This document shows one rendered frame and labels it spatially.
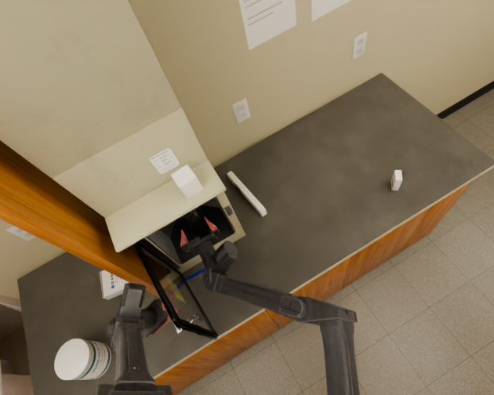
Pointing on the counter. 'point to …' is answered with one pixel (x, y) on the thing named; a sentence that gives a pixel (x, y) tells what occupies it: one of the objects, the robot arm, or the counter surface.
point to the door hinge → (159, 253)
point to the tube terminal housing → (139, 171)
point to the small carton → (187, 181)
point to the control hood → (161, 208)
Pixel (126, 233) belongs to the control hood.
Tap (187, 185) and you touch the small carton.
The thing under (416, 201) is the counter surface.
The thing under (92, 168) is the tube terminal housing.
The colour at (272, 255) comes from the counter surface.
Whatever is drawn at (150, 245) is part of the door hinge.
